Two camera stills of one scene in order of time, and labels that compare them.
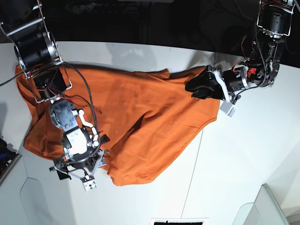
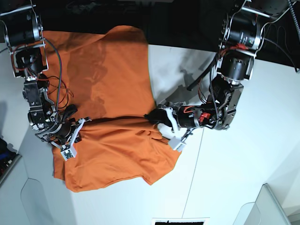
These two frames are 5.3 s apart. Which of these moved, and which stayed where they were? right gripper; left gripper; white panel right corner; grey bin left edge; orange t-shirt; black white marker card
Moved: right gripper; left gripper; orange t-shirt
Stayed: grey bin left edge; white panel right corner; black white marker card
